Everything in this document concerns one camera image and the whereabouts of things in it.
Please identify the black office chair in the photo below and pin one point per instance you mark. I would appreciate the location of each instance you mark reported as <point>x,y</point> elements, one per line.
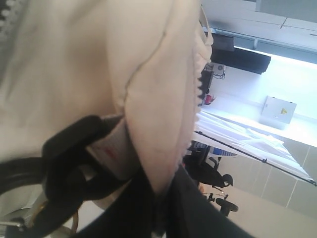
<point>204,170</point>

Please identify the grey electrical wall box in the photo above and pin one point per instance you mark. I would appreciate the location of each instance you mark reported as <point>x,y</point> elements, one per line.
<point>277,113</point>

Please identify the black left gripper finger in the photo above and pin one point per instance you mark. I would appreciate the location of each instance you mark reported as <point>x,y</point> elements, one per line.
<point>186,213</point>

